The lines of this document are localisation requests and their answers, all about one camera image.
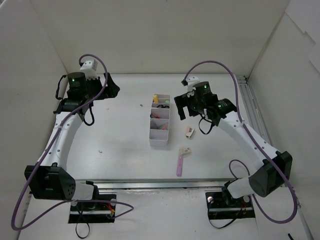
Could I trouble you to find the black handled scissors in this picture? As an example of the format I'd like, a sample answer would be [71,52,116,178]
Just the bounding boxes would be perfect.
[156,104,170,109]

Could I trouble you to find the yellow highlighter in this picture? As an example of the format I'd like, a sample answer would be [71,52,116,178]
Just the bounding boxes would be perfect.
[153,94,159,103]

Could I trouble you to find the red pen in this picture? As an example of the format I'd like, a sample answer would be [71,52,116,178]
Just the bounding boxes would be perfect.
[150,113,161,119]

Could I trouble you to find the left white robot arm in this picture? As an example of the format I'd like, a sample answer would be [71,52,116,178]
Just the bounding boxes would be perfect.
[24,72,120,210]

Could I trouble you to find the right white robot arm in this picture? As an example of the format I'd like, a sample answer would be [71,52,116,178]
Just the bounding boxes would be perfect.
[174,81,293,206]

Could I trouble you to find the white compartment organizer box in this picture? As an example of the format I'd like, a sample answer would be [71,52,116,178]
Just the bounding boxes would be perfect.
[149,94,171,148]

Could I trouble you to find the small white eraser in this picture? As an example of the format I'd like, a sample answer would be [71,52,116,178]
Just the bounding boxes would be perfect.
[178,147,192,156]

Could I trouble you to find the purple highlighter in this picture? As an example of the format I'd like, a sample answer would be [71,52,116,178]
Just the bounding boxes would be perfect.
[176,154,184,177]

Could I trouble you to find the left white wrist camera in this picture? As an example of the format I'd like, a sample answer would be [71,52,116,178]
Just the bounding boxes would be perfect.
[79,59,98,81]

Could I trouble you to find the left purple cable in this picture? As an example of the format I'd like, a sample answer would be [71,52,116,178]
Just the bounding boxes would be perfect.
[11,53,135,231]

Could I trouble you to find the purple cable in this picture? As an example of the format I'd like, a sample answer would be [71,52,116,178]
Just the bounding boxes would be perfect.
[11,53,135,231]
[184,60,299,223]

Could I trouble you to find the front aluminium rail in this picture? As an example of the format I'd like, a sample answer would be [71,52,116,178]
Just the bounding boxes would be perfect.
[90,177,234,190]

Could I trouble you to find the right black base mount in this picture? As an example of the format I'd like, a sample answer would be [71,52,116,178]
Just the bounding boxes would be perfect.
[205,191,256,220]

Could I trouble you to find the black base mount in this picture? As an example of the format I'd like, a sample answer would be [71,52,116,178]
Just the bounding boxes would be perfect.
[68,202,116,224]
[205,191,256,220]

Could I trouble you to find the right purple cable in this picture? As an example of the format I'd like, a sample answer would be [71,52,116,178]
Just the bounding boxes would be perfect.
[184,60,299,223]

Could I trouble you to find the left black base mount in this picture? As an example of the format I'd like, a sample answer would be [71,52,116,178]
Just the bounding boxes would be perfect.
[68,202,116,224]

